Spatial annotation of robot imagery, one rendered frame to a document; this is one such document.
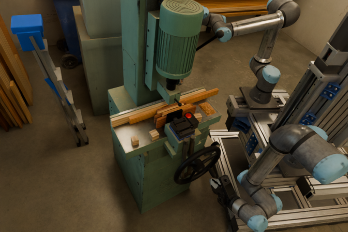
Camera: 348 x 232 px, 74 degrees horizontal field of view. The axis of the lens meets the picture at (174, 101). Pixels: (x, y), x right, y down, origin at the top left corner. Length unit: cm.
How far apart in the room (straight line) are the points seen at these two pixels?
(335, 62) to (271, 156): 60
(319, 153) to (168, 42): 67
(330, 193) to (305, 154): 73
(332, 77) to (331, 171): 62
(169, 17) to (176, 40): 9
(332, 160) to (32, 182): 202
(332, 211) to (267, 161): 125
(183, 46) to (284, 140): 53
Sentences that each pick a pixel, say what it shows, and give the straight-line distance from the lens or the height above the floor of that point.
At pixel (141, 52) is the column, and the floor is 120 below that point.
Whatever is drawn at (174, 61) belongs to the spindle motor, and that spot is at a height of 129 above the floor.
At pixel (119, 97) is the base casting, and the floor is 80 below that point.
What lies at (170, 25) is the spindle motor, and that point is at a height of 145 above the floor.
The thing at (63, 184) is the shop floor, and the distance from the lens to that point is 216.
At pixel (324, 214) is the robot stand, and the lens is 219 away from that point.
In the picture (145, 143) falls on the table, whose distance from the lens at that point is 118.
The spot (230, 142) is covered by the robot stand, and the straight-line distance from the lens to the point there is 219.
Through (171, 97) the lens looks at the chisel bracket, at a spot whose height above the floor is 105.
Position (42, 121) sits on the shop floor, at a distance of 262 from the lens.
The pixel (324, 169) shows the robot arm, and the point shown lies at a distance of 90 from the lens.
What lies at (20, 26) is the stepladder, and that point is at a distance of 162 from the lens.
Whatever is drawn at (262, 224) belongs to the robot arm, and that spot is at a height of 88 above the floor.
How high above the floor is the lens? 187
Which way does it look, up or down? 44 degrees down
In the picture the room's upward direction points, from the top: 10 degrees clockwise
